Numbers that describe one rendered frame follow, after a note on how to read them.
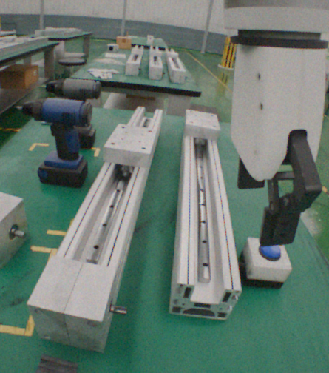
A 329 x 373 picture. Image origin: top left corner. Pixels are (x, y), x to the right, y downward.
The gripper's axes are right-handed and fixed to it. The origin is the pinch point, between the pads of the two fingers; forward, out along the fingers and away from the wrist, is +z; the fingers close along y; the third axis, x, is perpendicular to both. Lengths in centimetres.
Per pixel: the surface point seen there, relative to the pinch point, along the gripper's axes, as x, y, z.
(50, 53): -184, -407, 2
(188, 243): -7.0, -13.1, 17.0
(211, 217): -1.3, -26.2, 22.2
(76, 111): -29.7, -38.3, -0.2
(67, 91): -39, -61, -1
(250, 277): 4.5, -11.4, 25.5
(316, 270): 22.4, -16.4, 31.9
